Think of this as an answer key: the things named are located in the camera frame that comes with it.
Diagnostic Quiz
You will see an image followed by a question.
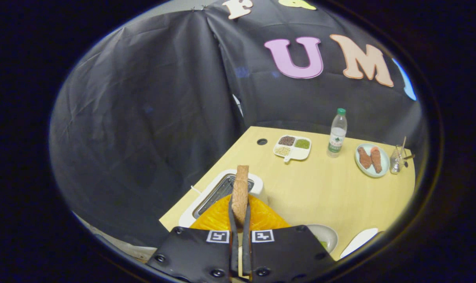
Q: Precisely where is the person's beige shirt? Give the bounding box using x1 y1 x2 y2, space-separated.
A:
77 216 158 263

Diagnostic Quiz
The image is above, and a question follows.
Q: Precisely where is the large white round plate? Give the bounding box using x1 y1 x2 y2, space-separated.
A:
307 224 339 254

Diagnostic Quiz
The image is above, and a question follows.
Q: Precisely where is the clear water bottle green cap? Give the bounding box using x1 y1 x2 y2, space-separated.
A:
327 108 347 158

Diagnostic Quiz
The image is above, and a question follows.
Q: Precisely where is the brown meat piece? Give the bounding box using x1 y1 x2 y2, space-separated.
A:
370 146 382 174
358 147 373 169

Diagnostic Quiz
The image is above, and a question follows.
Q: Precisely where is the pale blue plate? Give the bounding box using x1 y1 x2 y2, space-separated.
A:
355 143 390 178

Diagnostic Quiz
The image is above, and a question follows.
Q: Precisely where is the toasted brown bread slice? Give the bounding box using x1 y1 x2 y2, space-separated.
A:
232 165 250 226

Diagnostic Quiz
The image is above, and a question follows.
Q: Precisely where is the white toaster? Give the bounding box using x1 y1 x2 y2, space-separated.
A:
178 169 268 228

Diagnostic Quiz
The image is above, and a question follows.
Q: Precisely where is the white divided dish of beans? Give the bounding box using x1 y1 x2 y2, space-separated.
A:
273 135 312 163

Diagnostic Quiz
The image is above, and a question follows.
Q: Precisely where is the wire mesh utensil holder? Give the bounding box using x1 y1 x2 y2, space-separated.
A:
390 145 406 175

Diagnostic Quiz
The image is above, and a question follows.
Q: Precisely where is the small white oval plate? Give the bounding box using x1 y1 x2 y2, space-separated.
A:
339 228 379 259

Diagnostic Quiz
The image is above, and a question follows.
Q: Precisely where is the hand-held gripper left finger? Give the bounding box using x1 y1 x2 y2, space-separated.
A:
147 195 240 283

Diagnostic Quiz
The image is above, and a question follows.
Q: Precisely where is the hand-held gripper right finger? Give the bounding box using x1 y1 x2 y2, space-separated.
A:
242 195 336 283

